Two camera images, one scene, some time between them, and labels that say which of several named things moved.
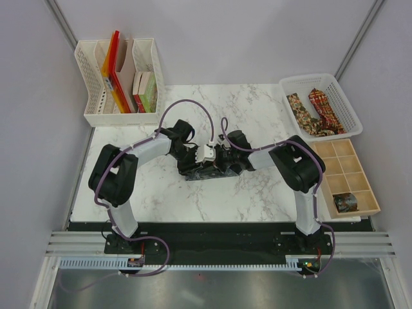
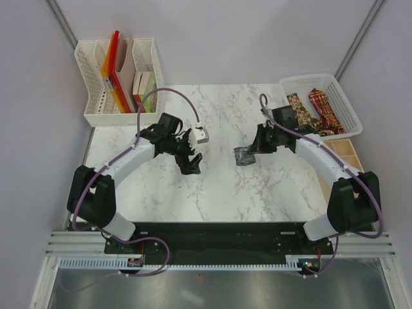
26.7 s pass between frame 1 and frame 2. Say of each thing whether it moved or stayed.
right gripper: moved
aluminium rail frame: stayed
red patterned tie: stayed
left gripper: stayed
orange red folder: stayed
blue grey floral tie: moved
